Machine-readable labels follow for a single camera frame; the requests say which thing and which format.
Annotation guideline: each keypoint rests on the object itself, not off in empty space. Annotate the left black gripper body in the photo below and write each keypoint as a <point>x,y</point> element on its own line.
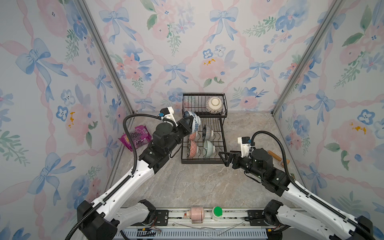
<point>179,133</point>

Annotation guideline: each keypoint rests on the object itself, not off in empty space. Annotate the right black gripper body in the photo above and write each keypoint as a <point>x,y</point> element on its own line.
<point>245,164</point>

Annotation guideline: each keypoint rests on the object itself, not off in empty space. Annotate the blue patterned bowl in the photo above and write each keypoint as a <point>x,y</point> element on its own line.
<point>196,120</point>

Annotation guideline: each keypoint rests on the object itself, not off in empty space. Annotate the red patterned bowl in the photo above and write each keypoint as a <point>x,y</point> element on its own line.
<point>192,136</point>

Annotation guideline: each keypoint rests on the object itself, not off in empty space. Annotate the light green bowl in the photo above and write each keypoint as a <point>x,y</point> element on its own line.
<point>208,149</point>

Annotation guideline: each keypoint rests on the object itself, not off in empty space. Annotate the grey floral patterned bowl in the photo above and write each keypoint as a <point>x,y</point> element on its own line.
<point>192,150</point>

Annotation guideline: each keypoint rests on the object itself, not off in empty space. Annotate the dark blue striped bowl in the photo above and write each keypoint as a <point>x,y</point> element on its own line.
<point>208,133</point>

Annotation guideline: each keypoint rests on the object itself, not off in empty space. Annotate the brown white lattice bowl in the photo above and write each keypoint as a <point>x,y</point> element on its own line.
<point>214,105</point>

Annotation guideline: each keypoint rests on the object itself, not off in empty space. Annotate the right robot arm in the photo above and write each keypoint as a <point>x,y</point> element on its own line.
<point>321,220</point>

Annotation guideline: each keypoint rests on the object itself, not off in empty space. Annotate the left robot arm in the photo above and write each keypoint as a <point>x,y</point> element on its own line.
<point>103,218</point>

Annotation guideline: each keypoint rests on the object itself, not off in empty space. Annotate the black two-tier dish rack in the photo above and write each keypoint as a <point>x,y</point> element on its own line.
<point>196,102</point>

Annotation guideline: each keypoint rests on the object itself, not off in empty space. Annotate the purple snack bag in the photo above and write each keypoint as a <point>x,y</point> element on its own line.
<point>140,137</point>

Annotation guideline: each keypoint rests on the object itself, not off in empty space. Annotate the wooden roller tool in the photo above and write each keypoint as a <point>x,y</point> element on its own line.
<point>277,157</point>

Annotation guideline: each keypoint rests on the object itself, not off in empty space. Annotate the green lid bottle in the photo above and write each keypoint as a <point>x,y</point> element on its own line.
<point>217,213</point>

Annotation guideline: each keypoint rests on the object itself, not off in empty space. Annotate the pink cup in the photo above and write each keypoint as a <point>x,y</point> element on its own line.
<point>196,215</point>

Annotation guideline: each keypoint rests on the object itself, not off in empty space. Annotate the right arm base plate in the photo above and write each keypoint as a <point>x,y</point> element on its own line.
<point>258,217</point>

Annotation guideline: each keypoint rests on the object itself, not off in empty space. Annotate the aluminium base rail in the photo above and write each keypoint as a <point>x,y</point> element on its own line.
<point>231,226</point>

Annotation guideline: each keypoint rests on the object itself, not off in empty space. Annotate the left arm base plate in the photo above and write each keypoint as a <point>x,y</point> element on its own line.
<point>157,218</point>

